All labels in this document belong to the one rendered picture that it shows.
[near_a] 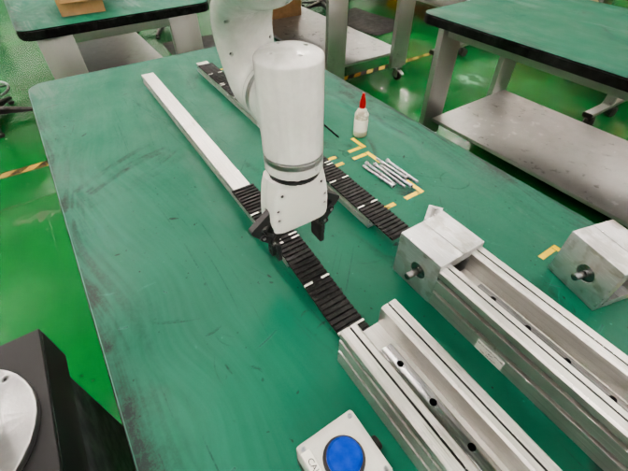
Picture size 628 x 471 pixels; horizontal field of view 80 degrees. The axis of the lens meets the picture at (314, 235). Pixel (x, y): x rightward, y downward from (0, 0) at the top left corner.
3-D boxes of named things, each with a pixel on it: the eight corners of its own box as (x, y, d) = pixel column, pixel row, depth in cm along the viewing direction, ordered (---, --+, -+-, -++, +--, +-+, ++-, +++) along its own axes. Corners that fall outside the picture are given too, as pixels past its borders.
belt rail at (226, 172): (144, 83, 125) (141, 75, 123) (155, 81, 127) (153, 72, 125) (287, 266, 69) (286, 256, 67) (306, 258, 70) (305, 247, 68)
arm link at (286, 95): (249, 142, 53) (283, 174, 48) (235, 43, 44) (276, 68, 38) (298, 125, 56) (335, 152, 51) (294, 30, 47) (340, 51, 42)
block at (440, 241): (382, 274, 68) (390, 237, 61) (431, 247, 72) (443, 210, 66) (417, 309, 62) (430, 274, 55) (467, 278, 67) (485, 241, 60)
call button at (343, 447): (319, 454, 42) (319, 449, 41) (347, 434, 44) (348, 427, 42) (339, 489, 40) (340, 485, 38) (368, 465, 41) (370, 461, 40)
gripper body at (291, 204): (309, 139, 57) (309, 196, 65) (249, 161, 53) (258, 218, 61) (337, 163, 53) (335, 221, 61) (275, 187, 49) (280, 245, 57)
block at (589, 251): (536, 270, 68) (561, 234, 61) (584, 255, 71) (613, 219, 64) (580, 315, 61) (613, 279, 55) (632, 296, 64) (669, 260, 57)
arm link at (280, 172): (305, 127, 56) (305, 145, 58) (252, 144, 53) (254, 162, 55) (337, 152, 51) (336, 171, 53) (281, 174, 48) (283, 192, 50)
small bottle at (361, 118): (360, 130, 104) (363, 88, 96) (369, 135, 102) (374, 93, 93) (349, 134, 102) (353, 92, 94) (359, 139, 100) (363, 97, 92)
